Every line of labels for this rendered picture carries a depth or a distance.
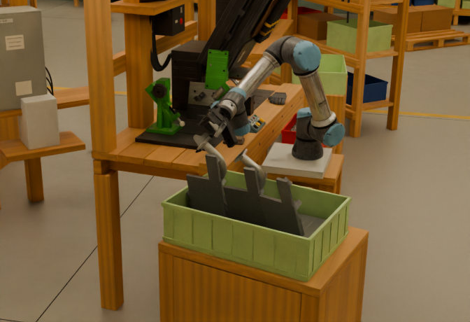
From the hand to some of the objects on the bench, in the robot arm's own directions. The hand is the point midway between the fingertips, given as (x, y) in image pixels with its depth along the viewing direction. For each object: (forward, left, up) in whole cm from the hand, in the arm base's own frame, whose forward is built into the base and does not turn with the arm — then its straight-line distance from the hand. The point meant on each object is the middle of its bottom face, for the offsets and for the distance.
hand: (206, 145), depth 272 cm
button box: (+16, -101, -36) cm, 108 cm away
